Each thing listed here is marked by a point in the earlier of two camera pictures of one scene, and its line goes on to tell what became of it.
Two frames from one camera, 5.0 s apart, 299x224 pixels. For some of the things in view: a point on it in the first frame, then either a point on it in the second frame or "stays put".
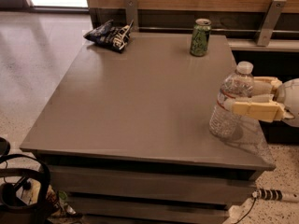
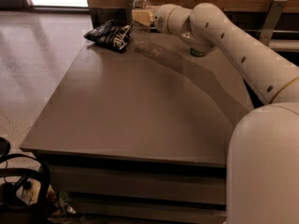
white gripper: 290,99 -> 160,18
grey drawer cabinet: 126,136 stays put
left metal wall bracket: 132,13 stays put
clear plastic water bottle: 234,85 -> 142,34
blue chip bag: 110,36 stays put
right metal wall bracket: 269,22 stays put
